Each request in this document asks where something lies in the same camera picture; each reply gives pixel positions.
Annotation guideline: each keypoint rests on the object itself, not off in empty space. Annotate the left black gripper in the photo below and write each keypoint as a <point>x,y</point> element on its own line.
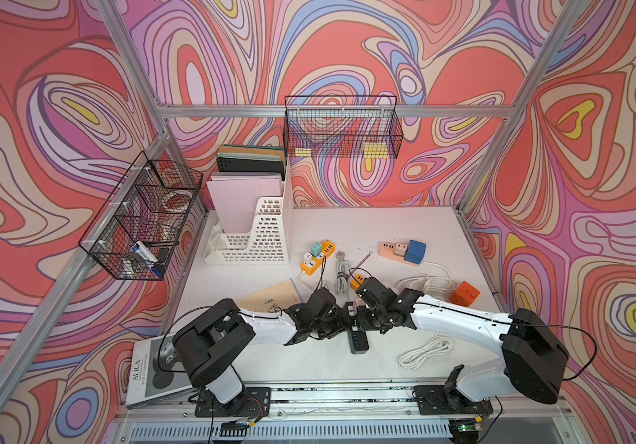
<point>340,321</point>

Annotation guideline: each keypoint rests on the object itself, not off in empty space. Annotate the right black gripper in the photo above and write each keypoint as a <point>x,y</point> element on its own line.
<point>362,321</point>

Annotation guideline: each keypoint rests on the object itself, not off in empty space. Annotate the black power strip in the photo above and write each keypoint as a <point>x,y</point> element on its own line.
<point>358,340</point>

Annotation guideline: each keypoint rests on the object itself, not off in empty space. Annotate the orange cube socket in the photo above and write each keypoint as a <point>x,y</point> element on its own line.
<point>464,295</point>

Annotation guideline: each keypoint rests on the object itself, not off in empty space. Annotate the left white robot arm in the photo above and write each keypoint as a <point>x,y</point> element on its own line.
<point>208,345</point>

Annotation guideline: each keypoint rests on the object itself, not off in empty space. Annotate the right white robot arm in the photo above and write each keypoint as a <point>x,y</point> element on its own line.
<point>529,358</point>

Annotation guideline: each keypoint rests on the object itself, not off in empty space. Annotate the blue cube socket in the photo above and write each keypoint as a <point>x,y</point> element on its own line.
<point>415,252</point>

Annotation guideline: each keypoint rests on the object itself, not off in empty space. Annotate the teal plug adapter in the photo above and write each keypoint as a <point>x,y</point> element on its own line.
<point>316,249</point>

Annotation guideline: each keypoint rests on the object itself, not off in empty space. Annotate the pink power strip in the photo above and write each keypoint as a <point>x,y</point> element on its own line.
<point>387,250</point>

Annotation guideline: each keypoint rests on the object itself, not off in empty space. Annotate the yellow power strip with adapters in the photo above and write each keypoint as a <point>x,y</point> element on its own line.
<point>328,249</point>

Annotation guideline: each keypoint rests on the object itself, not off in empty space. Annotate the white plastic file organizer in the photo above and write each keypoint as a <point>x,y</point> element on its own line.
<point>267,243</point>

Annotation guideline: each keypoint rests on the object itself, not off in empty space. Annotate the pink folder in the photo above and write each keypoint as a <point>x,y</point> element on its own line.
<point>235,196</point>

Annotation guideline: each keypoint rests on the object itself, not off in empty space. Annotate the dark books stack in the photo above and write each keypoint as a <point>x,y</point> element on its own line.
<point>251,159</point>

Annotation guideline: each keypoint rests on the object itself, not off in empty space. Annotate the black white magazine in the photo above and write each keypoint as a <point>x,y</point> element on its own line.
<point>156,373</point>

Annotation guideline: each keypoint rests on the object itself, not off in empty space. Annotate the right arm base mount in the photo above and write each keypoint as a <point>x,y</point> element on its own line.
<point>437,401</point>

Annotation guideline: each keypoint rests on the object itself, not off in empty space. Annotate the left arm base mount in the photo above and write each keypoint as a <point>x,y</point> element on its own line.
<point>253,403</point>

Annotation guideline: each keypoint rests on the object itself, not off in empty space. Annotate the black wire basket back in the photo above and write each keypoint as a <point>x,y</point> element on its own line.
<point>342,126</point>

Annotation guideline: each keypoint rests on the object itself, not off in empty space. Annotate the black wire basket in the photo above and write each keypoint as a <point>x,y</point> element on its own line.
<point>142,221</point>
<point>342,126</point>

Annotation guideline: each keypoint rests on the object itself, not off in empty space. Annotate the black wire basket left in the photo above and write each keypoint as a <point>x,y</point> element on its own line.
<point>142,221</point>

